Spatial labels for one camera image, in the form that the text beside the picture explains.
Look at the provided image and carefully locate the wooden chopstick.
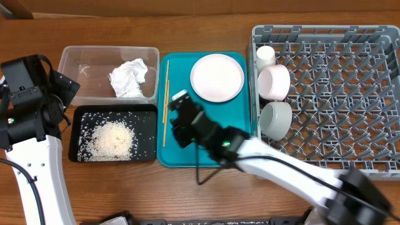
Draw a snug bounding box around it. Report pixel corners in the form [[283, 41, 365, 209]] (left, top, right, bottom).
[[163, 80, 170, 147], [162, 60, 169, 124]]

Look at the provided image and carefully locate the white pink plate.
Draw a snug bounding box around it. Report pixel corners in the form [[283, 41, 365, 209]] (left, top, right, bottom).
[[190, 54, 244, 103]]

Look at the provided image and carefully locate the white grey bowl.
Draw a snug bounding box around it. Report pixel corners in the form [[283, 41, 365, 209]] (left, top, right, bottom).
[[259, 102, 293, 141]]

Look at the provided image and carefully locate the pink bowl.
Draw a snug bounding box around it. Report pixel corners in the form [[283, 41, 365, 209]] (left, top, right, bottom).
[[258, 65, 291, 101]]

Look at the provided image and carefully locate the white paper cup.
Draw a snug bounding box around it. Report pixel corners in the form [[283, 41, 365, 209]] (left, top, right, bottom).
[[256, 46, 276, 73]]

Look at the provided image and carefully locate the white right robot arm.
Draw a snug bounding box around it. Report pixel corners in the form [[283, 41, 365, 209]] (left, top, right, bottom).
[[169, 91, 399, 224]]

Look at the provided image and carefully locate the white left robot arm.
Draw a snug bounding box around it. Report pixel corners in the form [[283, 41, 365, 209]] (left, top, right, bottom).
[[1, 54, 80, 224]]

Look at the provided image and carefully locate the black food waste tray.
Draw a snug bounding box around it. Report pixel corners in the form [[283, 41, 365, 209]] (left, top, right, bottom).
[[67, 103, 158, 163]]

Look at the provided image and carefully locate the grey dishwasher rack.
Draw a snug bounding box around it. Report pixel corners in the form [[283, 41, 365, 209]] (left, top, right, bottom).
[[247, 25, 399, 181]]

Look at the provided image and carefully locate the teal plastic tray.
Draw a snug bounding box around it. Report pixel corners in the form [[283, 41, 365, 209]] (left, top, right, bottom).
[[157, 52, 252, 168]]

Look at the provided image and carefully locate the crumpled white napkin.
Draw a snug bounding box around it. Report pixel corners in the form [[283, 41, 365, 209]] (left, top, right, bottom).
[[108, 58, 148, 98]]

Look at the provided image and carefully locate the pile of rice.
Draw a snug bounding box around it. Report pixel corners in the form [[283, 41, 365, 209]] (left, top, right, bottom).
[[76, 111, 157, 162]]

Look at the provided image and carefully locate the clear plastic bin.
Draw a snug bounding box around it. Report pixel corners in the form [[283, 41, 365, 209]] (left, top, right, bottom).
[[58, 46, 159, 106]]

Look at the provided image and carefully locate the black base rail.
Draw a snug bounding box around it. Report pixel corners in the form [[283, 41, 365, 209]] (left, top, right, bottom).
[[80, 210, 311, 225]]

